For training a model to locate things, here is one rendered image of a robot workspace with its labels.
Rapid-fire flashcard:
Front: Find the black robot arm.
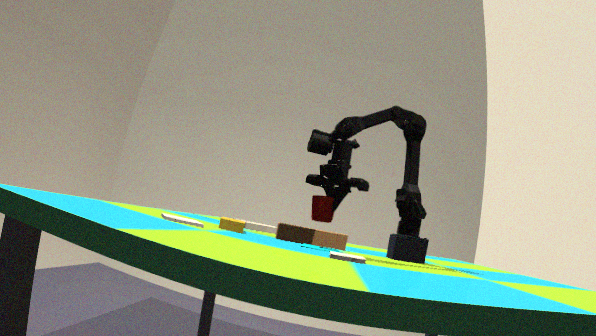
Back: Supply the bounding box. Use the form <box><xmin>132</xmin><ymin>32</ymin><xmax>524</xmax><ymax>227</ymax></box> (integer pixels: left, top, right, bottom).
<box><xmin>307</xmin><ymin>105</ymin><xmax>426</xmax><ymax>238</ymax></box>

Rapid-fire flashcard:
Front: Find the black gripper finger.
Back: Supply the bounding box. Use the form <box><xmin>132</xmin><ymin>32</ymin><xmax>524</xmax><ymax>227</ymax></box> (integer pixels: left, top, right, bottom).
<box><xmin>320</xmin><ymin>185</ymin><xmax>335</xmax><ymax>198</ymax></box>
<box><xmin>332</xmin><ymin>187</ymin><xmax>351</xmax><ymax>212</ymax></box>

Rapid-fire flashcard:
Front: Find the white flat bar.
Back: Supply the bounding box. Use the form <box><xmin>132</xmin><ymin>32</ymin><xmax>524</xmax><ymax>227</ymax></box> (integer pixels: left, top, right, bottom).
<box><xmin>329</xmin><ymin>251</ymin><xmax>366</xmax><ymax>265</ymax></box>

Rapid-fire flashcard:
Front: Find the yellow rectangular block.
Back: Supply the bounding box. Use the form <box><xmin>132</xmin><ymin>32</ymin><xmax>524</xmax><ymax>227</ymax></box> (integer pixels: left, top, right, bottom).
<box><xmin>218</xmin><ymin>217</ymin><xmax>245</xmax><ymax>233</ymax></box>

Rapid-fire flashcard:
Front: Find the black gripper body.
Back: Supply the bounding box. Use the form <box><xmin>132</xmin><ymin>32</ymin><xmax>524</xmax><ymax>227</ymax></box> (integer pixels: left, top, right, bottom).
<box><xmin>305</xmin><ymin>157</ymin><xmax>369</xmax><ymax>192</ymax></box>

